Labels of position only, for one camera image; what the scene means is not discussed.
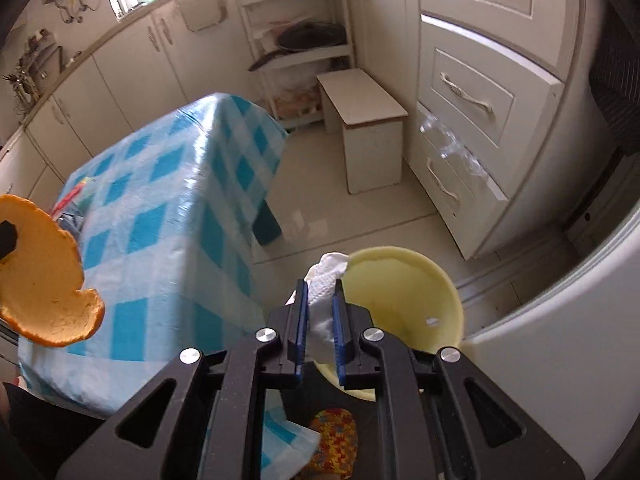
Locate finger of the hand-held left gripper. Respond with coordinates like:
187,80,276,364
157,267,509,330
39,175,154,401
0,220,20,261

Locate blue checkered tablecloth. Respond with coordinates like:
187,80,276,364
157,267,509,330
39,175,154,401
17,92,321,480

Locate black ribbed panel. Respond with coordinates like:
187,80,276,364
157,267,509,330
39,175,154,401
590,10,640,151

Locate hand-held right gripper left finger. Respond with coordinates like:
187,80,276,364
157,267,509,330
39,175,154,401
55,280,313,480

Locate red yellow snack packet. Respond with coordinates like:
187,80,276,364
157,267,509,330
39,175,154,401
52,176,93,213

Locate white refrigerator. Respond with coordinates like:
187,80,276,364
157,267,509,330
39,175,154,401
462,210,640,480

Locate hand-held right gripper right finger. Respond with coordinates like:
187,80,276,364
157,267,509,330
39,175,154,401
332,280,586,480

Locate metal drawer handle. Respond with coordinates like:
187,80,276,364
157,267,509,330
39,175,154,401
440,72,493,116
427,157,460,203

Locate orange peel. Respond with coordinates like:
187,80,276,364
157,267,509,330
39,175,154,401
0,194,106,348

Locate black round pan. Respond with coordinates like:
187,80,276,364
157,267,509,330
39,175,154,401
277,22,347,53

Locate wall utensil rack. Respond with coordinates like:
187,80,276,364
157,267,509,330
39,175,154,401
2,30,66,111

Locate cream kitchen counter cabinets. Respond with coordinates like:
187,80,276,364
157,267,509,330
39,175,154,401
0,0,256,196

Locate bag of food packets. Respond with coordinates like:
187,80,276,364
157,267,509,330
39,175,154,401
275,87,321,118

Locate clear plastic tape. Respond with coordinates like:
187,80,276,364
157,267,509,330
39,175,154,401
420,112,501,196

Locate white wooden stool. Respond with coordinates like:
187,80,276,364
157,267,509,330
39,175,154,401
316,67,410,196

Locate yellow plastic bin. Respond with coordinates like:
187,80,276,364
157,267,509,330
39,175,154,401
312,246,465,402

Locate dark blue carton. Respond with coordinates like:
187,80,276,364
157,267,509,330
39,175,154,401
56,211,87,233

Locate white paper tissue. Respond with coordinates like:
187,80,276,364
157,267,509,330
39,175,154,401
285,252,350,366

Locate white drawer cabinet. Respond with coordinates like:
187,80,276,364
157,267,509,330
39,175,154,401
402,0,586,261

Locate white shelf rack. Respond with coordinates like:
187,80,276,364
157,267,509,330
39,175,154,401
235,0,357,131

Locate colourful patterned slipper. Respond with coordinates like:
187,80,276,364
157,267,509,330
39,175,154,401
307,407,358,476

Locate white hanging cloth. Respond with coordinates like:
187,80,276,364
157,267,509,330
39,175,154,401
175,0,228,31

